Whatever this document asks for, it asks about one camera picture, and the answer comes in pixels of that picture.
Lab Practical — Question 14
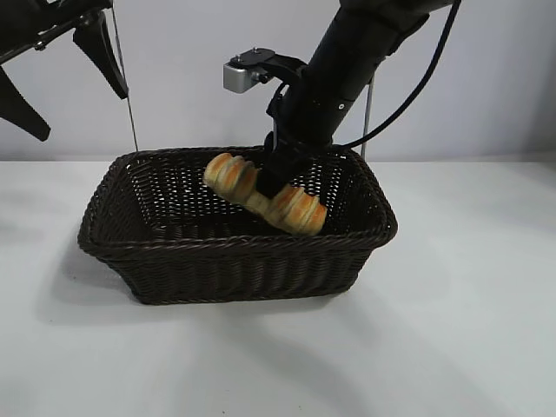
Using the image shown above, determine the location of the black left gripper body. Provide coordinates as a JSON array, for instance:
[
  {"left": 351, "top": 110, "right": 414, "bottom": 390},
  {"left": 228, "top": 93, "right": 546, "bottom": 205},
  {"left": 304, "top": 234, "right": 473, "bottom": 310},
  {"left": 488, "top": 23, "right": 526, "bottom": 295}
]
[{"left": 0, "top": 0, "right": 105, "bottom": 66}]

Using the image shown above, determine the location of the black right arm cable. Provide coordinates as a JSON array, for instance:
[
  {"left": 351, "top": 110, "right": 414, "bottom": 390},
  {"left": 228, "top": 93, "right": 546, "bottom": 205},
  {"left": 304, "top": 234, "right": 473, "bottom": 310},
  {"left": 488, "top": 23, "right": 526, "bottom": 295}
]
[{"left": 332, "top": 0, "right": 464, "bottom": 149}]

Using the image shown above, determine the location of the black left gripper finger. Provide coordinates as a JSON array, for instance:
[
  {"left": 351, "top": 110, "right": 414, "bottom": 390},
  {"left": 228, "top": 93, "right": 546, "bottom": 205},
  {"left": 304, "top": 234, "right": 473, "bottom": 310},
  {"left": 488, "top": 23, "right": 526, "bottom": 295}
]
[
  {"left": 0, "top": 67, "right": 51, "bottom": 142},
  {"left": 72, "top": 10, "right": 130, "bottom": 99}
]

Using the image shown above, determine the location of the dark brown wicker basket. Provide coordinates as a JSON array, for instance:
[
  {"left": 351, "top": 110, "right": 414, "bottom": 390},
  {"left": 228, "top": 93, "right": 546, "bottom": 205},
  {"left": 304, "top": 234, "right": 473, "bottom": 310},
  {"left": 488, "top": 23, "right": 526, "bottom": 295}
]
[{"left": 76, "top": 145, "right": 399, "bottom": 306}]

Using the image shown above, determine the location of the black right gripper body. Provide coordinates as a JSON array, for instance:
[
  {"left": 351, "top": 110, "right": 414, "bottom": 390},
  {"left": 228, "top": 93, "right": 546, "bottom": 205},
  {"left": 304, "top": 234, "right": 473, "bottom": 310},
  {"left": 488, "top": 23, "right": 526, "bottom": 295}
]
[{"left": 262, "top": 64, "right": 377, "bottom": 169}]

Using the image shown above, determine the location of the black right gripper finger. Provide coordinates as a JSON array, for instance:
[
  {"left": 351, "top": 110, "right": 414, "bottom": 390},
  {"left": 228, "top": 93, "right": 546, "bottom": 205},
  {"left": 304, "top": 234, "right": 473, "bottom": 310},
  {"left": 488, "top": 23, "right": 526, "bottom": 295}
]
[{"left": 255, "top": 162, "right": 305, "bottom": 196}]

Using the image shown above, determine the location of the thin metal rod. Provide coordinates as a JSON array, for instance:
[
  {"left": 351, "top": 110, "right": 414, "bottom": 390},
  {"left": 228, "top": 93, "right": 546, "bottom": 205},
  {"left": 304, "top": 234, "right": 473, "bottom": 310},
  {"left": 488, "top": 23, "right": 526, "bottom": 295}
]
[
  {"left": 360, "top": 80, "right": 374, "bottom": 158},
  {"left": 110, "top": 0, "right": 139, "bottom": 152}
]

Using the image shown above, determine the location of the long striped bread loaf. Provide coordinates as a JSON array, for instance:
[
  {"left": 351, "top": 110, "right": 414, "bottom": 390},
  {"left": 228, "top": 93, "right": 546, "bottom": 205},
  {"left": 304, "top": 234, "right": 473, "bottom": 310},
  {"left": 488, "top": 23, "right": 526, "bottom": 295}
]
[{"left": 202, "top": 151, "right": 328, "bottom": 238}]

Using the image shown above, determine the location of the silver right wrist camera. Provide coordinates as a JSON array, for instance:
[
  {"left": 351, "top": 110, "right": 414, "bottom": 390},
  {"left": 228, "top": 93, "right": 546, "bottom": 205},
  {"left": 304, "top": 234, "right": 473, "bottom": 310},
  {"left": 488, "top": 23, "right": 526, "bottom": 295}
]
[{"left": 223, "top": 46, "right": 305, "bottom": 93}]

